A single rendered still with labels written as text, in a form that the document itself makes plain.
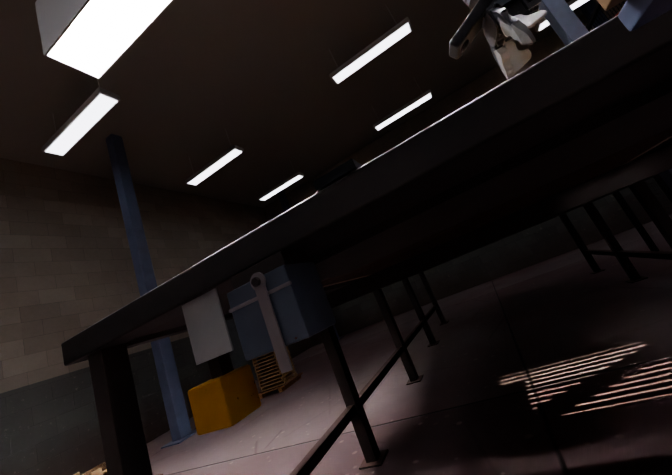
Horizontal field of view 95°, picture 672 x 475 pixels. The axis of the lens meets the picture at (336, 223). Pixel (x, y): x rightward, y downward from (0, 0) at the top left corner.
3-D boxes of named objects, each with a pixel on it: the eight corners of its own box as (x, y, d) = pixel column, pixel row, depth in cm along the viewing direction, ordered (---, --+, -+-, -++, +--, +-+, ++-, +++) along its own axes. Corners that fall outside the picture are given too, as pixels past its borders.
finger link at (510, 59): (541, 74, 65) (528, 30, 62) (513, 90, 67) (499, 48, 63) (534, 74, 68) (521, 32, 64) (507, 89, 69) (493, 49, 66)
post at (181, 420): (179, 443, 352) (108, 127, 460) (160, 449, 364) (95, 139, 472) (203, 428, 383) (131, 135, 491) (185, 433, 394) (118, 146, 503)
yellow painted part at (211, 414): (232, 427, 52) (196, 293, 57) (196, 437, 55) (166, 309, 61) (263, 405, 59) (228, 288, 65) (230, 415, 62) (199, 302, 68)
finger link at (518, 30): (562, 7, 49) (531, -1, 56) (524, 29, 51) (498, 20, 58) (564, 26, 51) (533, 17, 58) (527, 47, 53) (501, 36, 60)
